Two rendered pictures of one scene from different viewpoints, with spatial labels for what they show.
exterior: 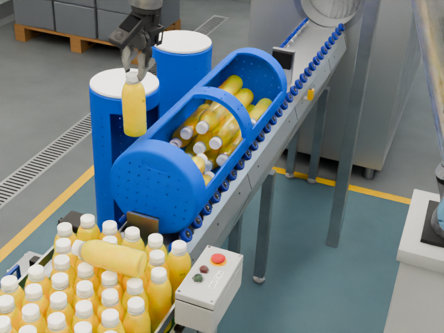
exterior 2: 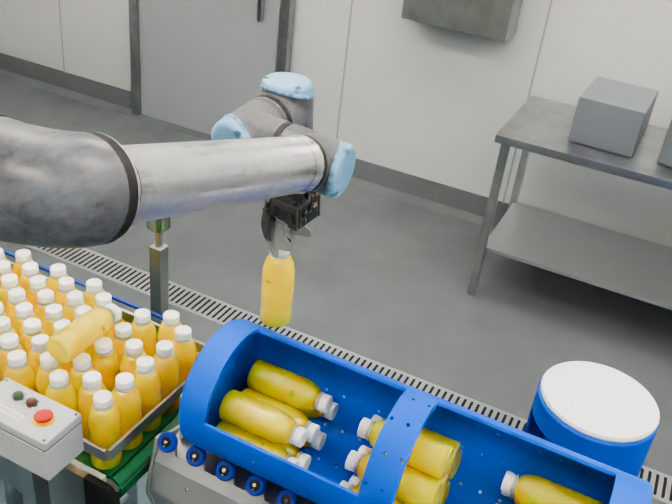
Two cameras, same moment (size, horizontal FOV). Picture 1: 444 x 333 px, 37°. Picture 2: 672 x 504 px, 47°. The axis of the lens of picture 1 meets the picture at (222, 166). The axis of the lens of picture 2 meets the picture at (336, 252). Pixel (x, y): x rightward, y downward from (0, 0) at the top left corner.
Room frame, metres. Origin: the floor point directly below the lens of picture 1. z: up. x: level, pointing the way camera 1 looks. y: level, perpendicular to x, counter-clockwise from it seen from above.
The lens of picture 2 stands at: (1.90, -1.08, 2.22)
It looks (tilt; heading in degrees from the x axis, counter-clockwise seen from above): 31 degrees down; 93
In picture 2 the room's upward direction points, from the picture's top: 7 degrees clockwise
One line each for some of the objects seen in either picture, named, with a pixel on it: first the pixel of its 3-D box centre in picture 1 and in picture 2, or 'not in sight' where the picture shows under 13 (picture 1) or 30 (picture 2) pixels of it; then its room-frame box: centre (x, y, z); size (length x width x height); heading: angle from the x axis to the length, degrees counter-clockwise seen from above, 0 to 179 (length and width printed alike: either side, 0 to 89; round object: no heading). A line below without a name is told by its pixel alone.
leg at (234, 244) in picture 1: (236, 221); not in sight; (2.57, -0.08, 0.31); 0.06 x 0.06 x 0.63; 70
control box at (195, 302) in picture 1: (209, 287); (27, 427); (1.26, 0.01, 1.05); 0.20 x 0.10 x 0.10; 160
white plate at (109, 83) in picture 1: (124, 82); (599, 399); (2.48, 0.41, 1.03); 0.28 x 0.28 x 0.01
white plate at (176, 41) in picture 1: (182, 41); not in sight; (2.97, 0.22, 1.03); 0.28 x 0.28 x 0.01
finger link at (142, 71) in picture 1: (147, 64); (280, 242); (1.72, 0.22, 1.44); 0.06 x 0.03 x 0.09; 150
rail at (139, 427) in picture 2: not in sight; (168, 401); (1.48, 0.24, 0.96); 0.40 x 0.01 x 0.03; 70
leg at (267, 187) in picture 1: (263, 228); not in sight; (2.52, -0.21, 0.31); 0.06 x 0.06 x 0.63; 70
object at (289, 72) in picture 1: (281, 66); not in sight; (2.81, -0.24, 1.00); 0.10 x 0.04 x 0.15; 70
